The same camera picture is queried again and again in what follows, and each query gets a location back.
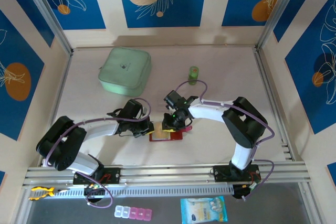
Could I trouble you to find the red card holder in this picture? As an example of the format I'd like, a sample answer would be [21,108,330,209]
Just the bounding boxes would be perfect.
[149,125,193,142]

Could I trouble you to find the tan orange credit card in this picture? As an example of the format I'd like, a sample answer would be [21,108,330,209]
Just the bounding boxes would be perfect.
[154,122,169,140]

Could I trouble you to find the small green bottle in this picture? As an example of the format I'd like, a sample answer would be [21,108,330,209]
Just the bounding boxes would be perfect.
[187,66,200,86]

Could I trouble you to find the mint green zipper pouch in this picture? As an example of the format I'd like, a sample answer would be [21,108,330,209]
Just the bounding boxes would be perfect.
[98,47,152,97]

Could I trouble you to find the white pink pill organizer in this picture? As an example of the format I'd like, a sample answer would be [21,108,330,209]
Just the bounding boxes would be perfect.
[114,205,153,220]

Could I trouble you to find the blue wet wipes packet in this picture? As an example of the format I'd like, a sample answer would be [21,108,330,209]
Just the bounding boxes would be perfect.
[180,195,228,224]

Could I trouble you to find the yellow black pliers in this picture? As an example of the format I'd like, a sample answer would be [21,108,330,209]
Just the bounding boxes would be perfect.
[28,186,70,201]

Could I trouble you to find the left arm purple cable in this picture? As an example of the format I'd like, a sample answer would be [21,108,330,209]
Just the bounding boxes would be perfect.
[46,97,152,209]

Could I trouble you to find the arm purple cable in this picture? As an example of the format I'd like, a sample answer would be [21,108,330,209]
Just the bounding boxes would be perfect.
[175,79,276,201]
[46,97,152,209]

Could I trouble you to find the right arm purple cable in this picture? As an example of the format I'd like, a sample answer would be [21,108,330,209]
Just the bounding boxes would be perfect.
[175,79,276,201]

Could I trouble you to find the aluminium mounting rail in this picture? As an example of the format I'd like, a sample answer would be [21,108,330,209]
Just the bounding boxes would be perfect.
[22,165,312,188]

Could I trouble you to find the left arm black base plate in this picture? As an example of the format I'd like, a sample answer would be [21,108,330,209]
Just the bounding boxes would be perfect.
[72,167,121,185]

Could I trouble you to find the grey slotted cable duct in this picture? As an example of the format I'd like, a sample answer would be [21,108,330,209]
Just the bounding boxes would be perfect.
[28,184,235,200]

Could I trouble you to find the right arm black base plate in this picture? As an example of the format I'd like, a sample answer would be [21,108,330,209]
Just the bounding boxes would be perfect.
[212,165,262,183]

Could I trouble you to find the aluminium table edge rail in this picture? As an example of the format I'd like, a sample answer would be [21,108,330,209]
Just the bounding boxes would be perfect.
[38,50,74,167]
[254,49,295,161]

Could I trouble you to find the aluminium frame post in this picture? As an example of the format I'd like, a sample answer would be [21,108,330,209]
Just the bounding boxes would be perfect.
[18,0,74,56]
[257,0,302,50]

